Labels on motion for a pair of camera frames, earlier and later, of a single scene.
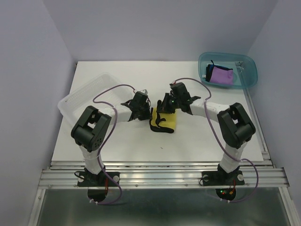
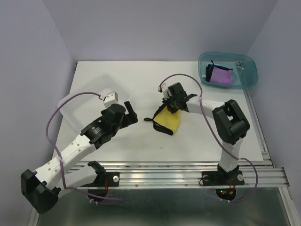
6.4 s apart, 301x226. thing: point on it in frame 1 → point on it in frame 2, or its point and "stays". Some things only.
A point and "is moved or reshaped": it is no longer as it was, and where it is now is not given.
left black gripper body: [144, 114] → [128, 119]
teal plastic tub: [228, 69] stays
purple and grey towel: [219, 76] stays
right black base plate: [221, 178] stays
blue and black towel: [209, 69] stays
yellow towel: [171, 119] is moved or reshaped
